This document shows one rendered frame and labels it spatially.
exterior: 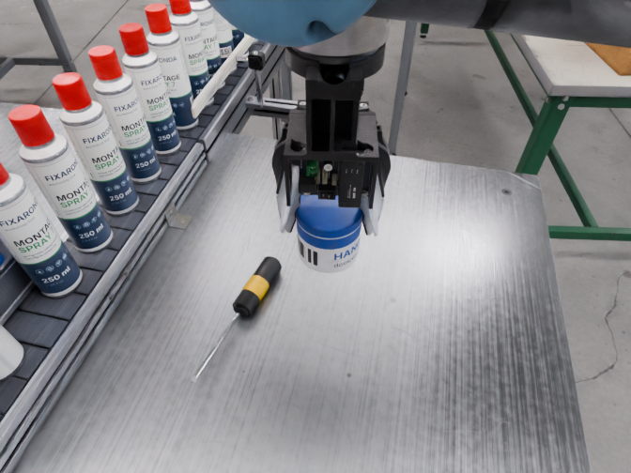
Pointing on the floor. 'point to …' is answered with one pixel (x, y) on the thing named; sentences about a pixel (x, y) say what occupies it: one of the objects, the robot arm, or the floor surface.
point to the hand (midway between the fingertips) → (329, 220)
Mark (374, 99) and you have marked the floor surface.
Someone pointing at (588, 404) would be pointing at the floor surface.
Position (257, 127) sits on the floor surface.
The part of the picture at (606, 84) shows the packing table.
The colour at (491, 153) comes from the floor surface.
